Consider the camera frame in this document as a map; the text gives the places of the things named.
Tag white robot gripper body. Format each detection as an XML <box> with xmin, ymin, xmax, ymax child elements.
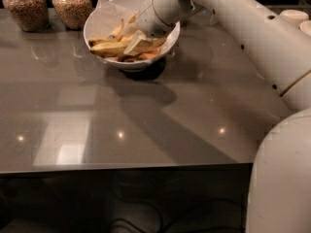
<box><xmin>122</xmin><ymin>0</ymin><xmax>173</xmax><ymax>38</ymax></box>

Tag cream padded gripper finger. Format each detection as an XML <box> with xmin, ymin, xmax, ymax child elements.
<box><xmin>126</xmin><ymin>12</ymin><xmax>138</xmax><ymax>24</ymax></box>
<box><xmin>123</xmin><ymin>30</ymin><xmax>153</xmax><ymax>56</ymax></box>

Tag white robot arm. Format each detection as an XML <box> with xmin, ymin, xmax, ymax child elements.
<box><xmin>125</xmin><ymin>0</ymin><xmax>311</xmax><ymax>233</ymax></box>

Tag orange-yellow banana behind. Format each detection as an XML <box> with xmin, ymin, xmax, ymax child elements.
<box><xmin>121</xmin><ymin>34</ymin><xmax>134</xmax><ymax>42</ymax></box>

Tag orange banana underneath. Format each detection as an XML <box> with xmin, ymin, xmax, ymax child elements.
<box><xmin>117</xmin><ymin>49</ymin><xmax>160</xmax><ymax>62</ymax></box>

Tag small yellow banana left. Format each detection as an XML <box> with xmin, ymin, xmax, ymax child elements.
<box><xmin>88</xmin><ymin>19</ymin><xmax>124</xmax><ymax>47</ymax></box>

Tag white ceramic bowl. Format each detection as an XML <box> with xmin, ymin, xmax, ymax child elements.
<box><xmin>83</xmin><ymin>0</ymin><xmax>181</xmax><ymax>73</ymax></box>

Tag white paper bowl liner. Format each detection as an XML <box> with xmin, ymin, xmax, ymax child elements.
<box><xmin>84</xmin><ymin>0</ymin><xmax>145</xmax><ymax>41</ymax></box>

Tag glass jar of grains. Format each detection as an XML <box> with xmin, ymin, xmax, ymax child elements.
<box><xmin>2</xmin><ymin>0</ymin><xmax>49</xmax><ymax>32</ymax></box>
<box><xmin>52</xmin><ymin>0</ymin><xmax>92</xmax><ymax>30</ymax></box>

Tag leftmost glass jar of grains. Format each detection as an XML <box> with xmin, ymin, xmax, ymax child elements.
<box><xmin>2</xmin><ymin>0</ymin><xmax>49</xmax><ymax>32</ymax></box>

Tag stack of white paper bowls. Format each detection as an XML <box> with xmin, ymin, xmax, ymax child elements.
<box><xmin>279</xmin><ymin>10</ymin><xmax>309</xmax><ymax>28</ymax></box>

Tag black cable under table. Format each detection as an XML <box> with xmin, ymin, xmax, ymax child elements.
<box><xmin>108</xmin><ymin>197</ymin><xmax>247</xmax><ymax>233</ymax></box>

